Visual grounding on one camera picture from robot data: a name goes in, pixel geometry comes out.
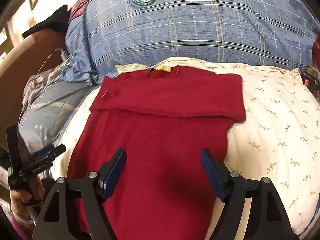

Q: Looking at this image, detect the left hand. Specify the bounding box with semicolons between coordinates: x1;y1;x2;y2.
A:
10;190;34;229

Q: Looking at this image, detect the dark red plastic bag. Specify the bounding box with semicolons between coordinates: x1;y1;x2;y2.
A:
312;32;320;70

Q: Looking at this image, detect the black box with red label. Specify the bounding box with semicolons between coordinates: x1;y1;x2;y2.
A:
300;67;319;98

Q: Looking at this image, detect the grey plaid bed sheet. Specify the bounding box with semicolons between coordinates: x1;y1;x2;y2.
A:
18;81;97;153

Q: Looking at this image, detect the white charger plug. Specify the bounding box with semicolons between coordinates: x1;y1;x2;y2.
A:
60;49;69;61

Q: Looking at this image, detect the brown wooden headboard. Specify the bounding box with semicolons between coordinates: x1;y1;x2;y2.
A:
0;29;66;149

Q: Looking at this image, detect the blue plaid quilt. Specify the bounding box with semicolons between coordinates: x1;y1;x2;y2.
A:
61;0;319;84

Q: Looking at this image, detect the cream leaf-print pillow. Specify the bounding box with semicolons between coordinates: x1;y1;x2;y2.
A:
49;56;320;238

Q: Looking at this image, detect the maroon patterned cloth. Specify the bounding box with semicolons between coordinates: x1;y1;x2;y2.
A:
68;0;90;23

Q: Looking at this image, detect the black cloth on headboard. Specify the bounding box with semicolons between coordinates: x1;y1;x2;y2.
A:
22;5;70;38

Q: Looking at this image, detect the red knit sweater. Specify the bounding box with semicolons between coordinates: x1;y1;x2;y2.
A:
67;66;246;239

